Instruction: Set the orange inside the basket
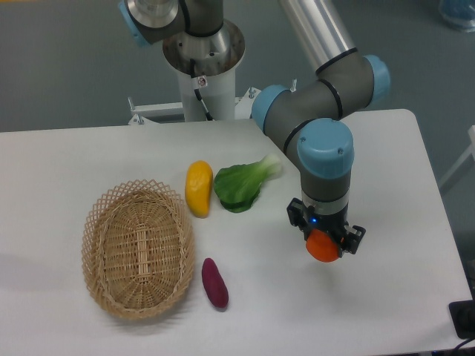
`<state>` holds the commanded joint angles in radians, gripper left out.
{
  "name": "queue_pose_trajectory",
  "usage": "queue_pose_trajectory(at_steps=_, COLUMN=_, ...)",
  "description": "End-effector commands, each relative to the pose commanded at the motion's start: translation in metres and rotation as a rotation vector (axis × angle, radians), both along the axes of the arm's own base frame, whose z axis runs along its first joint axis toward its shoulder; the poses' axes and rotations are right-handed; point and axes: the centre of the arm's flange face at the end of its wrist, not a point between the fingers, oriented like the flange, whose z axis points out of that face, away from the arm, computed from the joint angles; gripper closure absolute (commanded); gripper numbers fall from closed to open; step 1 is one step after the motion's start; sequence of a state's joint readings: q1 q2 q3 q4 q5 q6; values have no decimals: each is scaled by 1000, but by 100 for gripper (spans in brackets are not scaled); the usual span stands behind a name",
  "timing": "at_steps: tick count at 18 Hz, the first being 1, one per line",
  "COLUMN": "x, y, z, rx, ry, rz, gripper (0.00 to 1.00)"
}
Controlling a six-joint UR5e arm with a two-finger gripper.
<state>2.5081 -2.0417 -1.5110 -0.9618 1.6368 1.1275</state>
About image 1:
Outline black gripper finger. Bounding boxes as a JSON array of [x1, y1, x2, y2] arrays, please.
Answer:
[[339, 224, 366, 254], [286, 198, 305, 233]]

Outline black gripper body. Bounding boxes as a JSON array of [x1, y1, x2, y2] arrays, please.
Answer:
[[300, 202, 348, 241]]

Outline orange fruit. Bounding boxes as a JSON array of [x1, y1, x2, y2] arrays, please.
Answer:
[[306, 229, 339, 263]]

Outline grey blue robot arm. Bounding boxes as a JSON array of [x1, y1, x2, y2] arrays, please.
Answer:
[[119, 1, 390, 263]]

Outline woven wicker basket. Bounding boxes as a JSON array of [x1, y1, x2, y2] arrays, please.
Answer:
[[82, 179, 195, 320]]

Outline green bok choy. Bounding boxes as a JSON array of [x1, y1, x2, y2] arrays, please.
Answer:
[[214, 154, 282, 213]]

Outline yellow mango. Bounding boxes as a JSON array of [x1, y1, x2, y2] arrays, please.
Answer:
[[185, 160, 214, 218]]

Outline purple sweet potato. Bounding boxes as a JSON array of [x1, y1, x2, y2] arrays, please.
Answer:
[[201, 258, 229, 309]]

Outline black power box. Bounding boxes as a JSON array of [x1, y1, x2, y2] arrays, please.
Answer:
[[448, 300, 474, 339]]

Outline blue object top right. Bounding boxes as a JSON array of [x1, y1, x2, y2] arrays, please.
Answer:
[[439, 0, 474, 33]]

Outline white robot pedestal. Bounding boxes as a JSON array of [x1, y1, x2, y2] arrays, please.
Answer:
[[127, 20, 298, 125]]

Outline white frame right edge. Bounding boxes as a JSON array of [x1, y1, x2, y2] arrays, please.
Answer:
[[438, 125, 474, 194]]

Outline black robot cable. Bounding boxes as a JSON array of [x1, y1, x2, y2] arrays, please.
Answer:
[[189, 58, 215, 122]]

